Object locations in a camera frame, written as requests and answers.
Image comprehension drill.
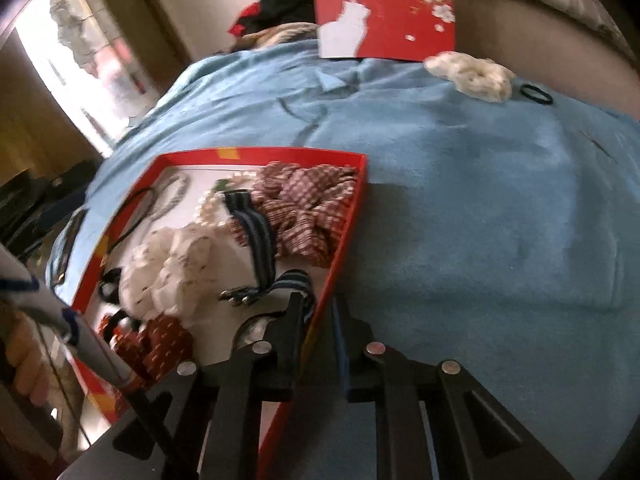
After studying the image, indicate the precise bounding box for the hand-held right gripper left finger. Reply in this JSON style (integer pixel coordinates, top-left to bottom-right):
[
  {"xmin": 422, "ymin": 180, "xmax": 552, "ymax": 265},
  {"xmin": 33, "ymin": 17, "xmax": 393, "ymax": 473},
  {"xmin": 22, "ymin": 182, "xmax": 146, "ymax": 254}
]
[{"xmin": 60, "ymin": 291, "xmax": 307, "ymax": 480}]

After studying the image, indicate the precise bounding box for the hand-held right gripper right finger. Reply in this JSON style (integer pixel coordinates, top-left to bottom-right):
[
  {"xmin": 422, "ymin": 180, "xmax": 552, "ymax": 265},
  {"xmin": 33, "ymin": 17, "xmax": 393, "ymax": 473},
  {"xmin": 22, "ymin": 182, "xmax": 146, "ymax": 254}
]
[{"xmin": 331, "ymin": 295, "xmax": 576, "ymax": 480}]

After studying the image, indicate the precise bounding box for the blue striped strap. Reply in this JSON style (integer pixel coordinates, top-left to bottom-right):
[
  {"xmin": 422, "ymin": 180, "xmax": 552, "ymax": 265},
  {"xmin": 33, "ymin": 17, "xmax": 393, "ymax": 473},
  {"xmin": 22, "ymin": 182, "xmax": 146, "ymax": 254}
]
[{"xmin": 218, "ymin": 189, "xmax": 317, "ymax": 323}]

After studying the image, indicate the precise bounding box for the red dotted scrunchie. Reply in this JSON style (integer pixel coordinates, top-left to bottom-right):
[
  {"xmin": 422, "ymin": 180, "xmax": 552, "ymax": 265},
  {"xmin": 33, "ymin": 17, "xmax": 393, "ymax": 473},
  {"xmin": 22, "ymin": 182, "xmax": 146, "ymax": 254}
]
[{"xmin": 127, "ymin": 314, "xmax": 196, "ymax": 386}]

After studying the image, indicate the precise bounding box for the silver bracelet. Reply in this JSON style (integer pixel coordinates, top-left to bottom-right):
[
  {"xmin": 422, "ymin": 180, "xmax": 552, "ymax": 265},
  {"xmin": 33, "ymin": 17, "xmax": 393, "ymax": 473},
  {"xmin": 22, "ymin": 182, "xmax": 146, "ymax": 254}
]
[{"xmin": 149, "ymin": 172, "xmax": 193, "ymax": 221}]

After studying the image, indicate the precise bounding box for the red tray box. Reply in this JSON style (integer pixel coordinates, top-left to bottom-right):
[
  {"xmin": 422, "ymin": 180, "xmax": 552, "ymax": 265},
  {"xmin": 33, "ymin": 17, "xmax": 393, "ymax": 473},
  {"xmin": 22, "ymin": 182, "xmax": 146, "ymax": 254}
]
[{"xmin": 65, "ymin": 146, "xmax": 370, "ymax": 480}]

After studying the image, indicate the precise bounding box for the person's left hand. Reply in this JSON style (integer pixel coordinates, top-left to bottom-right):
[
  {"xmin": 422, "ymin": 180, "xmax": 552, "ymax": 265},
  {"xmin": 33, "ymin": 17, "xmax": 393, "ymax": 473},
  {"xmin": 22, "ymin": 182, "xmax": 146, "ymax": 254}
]
[{"xmin": 4, "ymin": 307, "xmax": 56, "ymax": 408}]

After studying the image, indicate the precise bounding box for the dark bag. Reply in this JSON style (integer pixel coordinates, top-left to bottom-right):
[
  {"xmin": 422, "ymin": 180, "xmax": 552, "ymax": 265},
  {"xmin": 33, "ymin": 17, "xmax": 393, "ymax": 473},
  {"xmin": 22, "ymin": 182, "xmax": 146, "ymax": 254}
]
[{"xmin": 0, "ymin": 160, "xmax": 101, "ymax": 261}]

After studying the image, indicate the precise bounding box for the white patterned scrunchie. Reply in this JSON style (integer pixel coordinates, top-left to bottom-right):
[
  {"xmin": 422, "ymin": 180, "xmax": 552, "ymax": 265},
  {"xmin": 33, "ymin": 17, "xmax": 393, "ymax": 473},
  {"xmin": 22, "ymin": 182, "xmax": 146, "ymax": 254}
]
[{"xmin": 120, "ymin": 224, "xmax": 223, "ymax": 318}]

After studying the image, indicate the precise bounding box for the red plaid scrunchie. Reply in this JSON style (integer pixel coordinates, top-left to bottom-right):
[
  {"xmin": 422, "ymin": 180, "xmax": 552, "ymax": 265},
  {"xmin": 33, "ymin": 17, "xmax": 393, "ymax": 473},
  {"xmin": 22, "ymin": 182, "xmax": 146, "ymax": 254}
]
[{"xmin": 231, "ymin": 161, "xmax": 361, "ymax": 267}]

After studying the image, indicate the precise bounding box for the blue cloth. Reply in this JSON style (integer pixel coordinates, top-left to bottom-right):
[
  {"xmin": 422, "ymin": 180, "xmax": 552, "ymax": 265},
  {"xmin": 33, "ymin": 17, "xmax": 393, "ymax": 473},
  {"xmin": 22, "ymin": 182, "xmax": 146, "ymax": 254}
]
[{"xmin": 45, "ymin": 40, "xmax": 640, "ymax": 480}]

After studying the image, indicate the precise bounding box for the bright window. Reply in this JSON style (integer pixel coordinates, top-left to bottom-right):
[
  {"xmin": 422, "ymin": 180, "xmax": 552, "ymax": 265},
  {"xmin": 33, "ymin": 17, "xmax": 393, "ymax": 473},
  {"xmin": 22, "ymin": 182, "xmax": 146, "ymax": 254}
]
[{"xmin": 15, "ymin": 0, "xmax": 173, "ymax": 158}]

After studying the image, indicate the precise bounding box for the beige patterned cloth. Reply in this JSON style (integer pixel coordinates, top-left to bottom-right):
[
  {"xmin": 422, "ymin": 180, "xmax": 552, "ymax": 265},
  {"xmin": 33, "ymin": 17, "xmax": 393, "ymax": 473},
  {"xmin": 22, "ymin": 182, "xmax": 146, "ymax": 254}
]
[{"xmin": 230, "ymin": 22, "xmax": 321, "ymax": 53}]

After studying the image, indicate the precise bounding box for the cream fluffy scrunchie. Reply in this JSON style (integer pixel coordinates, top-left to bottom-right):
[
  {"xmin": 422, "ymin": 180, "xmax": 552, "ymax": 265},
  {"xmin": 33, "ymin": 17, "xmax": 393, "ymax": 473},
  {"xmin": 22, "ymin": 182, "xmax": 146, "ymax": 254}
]
[{"xmin": 424, "ymin": 51, "xmax": 517, "ymax": 105}]

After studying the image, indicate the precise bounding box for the dark bobby pin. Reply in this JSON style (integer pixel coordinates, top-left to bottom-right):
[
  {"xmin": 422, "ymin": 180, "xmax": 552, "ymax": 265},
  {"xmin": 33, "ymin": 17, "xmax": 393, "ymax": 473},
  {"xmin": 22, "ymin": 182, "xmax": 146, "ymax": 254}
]
[{"xmin": 579, "ymin": 130, "xmax": 618, "ymax": 163}]

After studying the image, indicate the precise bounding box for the black and red cloth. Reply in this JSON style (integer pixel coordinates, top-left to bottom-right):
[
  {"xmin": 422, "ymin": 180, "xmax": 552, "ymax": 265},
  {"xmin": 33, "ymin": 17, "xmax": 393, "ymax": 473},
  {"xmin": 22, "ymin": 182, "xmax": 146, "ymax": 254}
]
[{"xmin": 229, "ymin": 0, "xmax": 318, "ymax": 38}]

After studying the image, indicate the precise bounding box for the red cardboard box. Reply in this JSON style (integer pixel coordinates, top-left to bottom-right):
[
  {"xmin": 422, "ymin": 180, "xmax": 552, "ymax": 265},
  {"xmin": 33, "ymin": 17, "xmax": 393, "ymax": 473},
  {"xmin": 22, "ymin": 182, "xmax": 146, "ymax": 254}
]
[{"xmin": 312, "ymin": 0, "xmax": 458, "ymax": 63}]

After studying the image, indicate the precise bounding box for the brown sofa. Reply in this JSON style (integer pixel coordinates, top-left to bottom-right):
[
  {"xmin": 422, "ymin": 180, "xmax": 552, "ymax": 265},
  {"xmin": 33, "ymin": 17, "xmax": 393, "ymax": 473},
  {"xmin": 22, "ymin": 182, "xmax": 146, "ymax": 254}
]
[{"xmin": 452, "ymin": 0, "xmax": 640, "ymax": 123}]

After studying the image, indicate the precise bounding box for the black strap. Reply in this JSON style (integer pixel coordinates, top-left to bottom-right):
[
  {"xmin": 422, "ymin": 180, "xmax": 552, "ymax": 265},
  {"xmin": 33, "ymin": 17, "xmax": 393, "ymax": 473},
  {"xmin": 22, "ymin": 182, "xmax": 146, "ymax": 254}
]
[{"xmin": 52, "ymin": 209, "xmax": 88, "ymax": 288}]

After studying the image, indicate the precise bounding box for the thick black hair tie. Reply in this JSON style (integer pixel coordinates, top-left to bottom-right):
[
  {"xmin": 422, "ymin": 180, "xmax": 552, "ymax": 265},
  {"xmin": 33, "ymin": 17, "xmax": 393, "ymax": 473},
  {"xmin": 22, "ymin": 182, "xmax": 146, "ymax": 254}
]
[{"xmin": 97, "ymin": 269, "xmax": 126, "ymax": 306}]

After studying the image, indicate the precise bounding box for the black cord necklace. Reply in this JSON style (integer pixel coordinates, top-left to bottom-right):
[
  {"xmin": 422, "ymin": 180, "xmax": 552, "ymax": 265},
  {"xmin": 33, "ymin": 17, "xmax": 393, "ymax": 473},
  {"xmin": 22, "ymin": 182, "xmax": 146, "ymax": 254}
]
[{"xmin": 102, "ymin": 187, "xmax": 158, "ymax": 266}]

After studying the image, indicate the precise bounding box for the pearl bracelet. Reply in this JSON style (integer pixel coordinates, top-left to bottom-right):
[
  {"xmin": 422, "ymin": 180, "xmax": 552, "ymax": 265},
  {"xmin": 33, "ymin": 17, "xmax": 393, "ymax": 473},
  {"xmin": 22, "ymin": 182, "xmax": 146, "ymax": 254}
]
[{"xmin": 196, "ymin": 172, "xmax": 261, "ymax": 231}]

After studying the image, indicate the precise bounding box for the thin black hair tie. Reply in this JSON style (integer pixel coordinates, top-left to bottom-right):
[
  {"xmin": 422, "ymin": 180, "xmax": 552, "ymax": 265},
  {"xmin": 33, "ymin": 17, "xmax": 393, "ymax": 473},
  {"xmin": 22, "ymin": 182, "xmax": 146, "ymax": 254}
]
[{"xmin": 519, "ymin": 83, "xmax": 555, "ymax": 107}]

